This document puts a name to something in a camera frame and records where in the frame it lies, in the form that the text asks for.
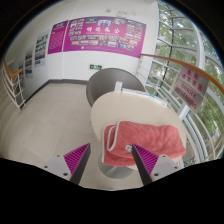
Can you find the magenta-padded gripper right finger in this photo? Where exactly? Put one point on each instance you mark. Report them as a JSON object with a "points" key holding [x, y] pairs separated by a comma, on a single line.
{"points": [[146, 159]]}

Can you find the white photo wall poster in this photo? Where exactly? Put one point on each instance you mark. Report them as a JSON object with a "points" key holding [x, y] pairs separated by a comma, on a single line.
{"points": [[21, 71], [29, 63], [41, 50]]}

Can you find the small magenta text poster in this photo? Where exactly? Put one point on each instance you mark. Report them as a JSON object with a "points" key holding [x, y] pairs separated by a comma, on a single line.
{"points": [[57, 38]]}

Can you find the white stair railing, orange handrail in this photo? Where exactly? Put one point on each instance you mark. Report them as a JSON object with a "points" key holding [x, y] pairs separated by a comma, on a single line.
{"points": [[15, 90]]}

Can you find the small upright white box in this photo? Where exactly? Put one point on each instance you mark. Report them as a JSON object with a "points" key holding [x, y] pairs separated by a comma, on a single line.
{"points": [[118, 86]]}

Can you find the warning sign with red letters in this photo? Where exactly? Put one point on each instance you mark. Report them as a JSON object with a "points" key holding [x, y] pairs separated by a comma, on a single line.
{"points": [[186, 95]]}

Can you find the large magenta photo poster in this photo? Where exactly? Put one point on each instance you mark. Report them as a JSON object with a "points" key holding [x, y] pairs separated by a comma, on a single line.
{"points": [[106, 50]]}

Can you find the flat white and blue box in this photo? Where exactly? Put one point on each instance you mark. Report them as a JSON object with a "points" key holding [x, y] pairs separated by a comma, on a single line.
{"points": [[159, 99]]}

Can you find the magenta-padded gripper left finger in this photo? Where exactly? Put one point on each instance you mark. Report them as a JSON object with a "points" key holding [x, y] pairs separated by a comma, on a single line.
{"points": [[77, 157]]}

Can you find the green exit sign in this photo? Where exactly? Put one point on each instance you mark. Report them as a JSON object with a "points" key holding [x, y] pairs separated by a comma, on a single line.
{"points": [[95, 67]]}

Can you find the grey round-backed chair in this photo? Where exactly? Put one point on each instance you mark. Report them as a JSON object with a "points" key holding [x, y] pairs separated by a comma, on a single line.
{"points": [[110, 81]]}

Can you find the pink towel with grey trim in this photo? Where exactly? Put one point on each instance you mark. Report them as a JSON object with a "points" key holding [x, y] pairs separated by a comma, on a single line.
{"points": [[150, 136]]}

